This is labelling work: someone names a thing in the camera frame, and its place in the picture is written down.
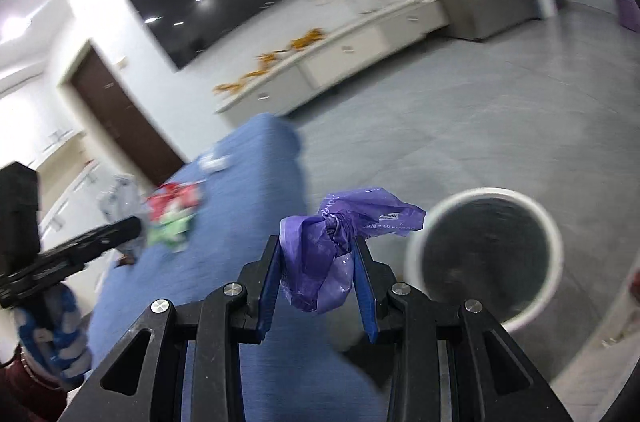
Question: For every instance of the red snack wrapper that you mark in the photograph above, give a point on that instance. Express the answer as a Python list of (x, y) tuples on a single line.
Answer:
[(173, 197)]

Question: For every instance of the golden dragon ornament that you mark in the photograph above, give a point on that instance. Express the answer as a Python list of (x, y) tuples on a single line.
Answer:
[(265, 62)]

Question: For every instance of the white wall cabinets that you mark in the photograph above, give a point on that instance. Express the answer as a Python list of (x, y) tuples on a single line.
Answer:
[(37, 133)]

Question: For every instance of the blue white gloved left hand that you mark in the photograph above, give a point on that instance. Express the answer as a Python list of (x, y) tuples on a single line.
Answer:
[(53, 342)]

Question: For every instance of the green snack wrapper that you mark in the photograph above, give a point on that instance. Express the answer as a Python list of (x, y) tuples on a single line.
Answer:
[(171, 231)]

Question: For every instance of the white grey TV cabinet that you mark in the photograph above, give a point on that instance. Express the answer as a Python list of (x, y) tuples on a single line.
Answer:
[(303, 75)]

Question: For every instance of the brown wooden door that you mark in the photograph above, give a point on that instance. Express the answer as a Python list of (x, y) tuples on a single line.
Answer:
[(123, 121)]

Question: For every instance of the white round trash bin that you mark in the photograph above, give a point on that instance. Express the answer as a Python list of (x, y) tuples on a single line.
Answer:
[(494, 245)]

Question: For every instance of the blue fuzzy blanket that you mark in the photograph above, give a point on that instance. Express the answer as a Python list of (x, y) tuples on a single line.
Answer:
[(295, 375)]

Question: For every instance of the golden tiger ornament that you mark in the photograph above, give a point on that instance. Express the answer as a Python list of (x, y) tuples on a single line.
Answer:
[(312, 36)]

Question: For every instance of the dark red sleeve forearm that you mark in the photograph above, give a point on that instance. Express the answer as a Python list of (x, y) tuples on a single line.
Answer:
[(25, 396)]

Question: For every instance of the white plastic bag far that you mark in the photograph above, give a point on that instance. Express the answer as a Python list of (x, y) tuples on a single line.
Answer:
[(212, 162)]

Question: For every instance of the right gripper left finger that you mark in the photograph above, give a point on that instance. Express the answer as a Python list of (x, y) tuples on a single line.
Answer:
[(169, 346)]

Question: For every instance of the purple plastic bag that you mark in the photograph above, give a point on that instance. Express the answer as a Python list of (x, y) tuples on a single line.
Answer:
[(318, 250)]

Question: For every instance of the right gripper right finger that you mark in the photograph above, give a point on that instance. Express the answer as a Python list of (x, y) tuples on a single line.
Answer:
[(490, 377)]

